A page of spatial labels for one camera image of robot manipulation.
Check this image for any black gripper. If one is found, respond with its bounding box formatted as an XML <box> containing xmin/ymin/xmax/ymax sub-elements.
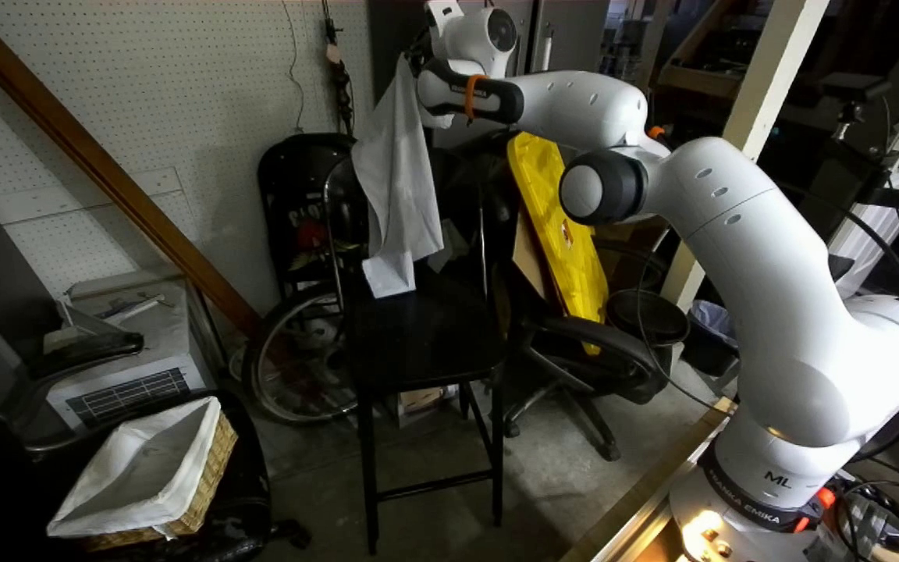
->
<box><xmin>405</xmin><ymin>26</ymin><xmax>449</xmax><ymax>88</ymax></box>

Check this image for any light blue cloth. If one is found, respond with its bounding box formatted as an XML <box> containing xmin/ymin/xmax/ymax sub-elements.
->
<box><xmin>348</xmin><ymin>56</ymin><xmax>446</xmax><ymax>302</ymax></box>

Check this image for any black tall metal chair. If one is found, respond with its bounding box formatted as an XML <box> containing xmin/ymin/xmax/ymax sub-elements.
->
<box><xmin>338</xmin><ymin>142</ymin><xmax>520</xmax><ymax>554</ymax></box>

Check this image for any black office chair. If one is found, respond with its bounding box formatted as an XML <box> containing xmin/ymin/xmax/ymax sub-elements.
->
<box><xmin>515</xmin><ymin>283</ymin><xmax>693</xmax><ymax>461</ymax></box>

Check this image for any yellow plastic bin lid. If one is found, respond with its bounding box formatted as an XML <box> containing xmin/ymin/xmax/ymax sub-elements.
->
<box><xmin>501</xmin><ymin>128</ymin><xmax>611</xmax><ymax>362</ymax></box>

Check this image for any brown cardboard sheet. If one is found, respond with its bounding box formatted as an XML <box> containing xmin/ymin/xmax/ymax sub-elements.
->
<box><xmin>508</xmin><ymin>207</ymin><xmax>548</xmax><ymax>299</ymax></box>

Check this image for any bicycle wheel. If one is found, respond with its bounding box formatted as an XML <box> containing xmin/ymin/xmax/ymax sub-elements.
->
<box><xmin>242</xmin><ymin>283</ymin><xmax>366</xmax><ymax>426</ymax></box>

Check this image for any long brown wooden beam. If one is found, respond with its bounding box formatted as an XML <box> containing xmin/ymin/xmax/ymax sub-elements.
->
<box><xmin>0</xmin><ymin>0</ymin><xmax>265</xmax><ymax>338</ymax></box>

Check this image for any bin with plastic liner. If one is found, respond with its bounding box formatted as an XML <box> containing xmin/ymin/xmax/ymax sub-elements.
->
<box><xmin>680</xmin><ymin>296</ymin><xmax>745</xmax><ymax>378</ymax></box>

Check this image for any white floor appliance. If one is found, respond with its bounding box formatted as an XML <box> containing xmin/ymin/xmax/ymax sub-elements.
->
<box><xmin>26</xmin><ymin>274</ymin><xmax>217</xmax><ymax>447</ymax></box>

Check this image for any orange strap on forearm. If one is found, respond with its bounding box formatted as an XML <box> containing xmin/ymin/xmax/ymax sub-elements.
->
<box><xmin>459</xmin><ymin>70</ymin><xmax>486</xmax><ymax>128</ymax></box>

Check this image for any black hanging cable bundle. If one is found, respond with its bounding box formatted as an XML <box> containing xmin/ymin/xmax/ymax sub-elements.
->
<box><xmin>318</xmin><ymin>0</ymin><xmax>359</xmax><ymax>136</ymax></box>

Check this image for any cream wooden post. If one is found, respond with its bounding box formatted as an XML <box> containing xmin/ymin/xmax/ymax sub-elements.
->
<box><xmin>659</xmin><ymin>0</ymin><xmax>833</xmax><ymax>316</ymax></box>

